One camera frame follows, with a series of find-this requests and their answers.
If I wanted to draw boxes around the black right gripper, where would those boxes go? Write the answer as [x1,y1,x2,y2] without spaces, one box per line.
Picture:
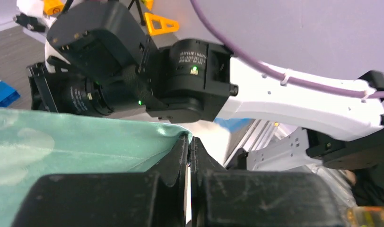
[27,0,158,117]

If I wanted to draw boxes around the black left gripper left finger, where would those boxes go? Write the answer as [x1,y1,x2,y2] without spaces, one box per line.
[12,135,189,227]

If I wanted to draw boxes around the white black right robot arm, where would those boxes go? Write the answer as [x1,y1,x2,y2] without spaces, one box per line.
[17,0,384,171]

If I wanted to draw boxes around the yellow triangular toy block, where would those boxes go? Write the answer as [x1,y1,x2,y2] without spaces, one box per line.
[144,12,180,36]

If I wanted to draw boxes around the blue white small carton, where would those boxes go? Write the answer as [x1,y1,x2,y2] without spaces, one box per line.
[214,118,252,133]

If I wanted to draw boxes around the light blue green pillowcase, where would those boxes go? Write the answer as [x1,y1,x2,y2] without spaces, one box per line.
[0,108,192,227]

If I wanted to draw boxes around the blue green toy block stack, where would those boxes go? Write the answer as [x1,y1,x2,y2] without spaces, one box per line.
[0,80,20,107]

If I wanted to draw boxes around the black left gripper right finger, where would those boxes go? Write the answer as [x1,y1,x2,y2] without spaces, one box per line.
[190,137,345,227]

